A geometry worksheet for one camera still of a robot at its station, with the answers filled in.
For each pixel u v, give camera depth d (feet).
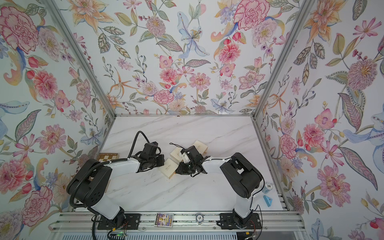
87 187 1.51
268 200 2.58
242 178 1.58
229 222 2.41
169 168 2.91
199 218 2.32
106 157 3.12
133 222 2.42
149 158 2.45
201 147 3.22
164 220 2.41
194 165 2.38
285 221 2.50
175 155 3.12
